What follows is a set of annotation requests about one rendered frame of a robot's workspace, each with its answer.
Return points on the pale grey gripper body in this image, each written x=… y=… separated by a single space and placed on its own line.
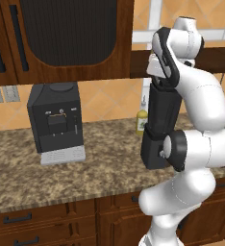
x=155 y=67

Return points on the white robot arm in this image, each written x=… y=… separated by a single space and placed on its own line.
x=204 y=105

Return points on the black blender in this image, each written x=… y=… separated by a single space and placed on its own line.
x=161 y=109

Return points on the dark wooden shelf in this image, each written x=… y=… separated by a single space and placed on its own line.
x=140 y=65

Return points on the yellow-green bottle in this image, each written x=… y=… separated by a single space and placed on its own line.
x=141 y=121

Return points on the wooden door with dark panel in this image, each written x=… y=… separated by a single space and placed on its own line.
x=69 y=68

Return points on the black coffee machine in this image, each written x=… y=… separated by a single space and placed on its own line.
x=55 y=128

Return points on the wooden lower cupboard door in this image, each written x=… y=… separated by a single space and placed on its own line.
x=124 y=229
x=210 y=221

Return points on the wide wooden drawer front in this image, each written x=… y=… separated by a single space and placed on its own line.
x=53 y=214
x=63 y=235

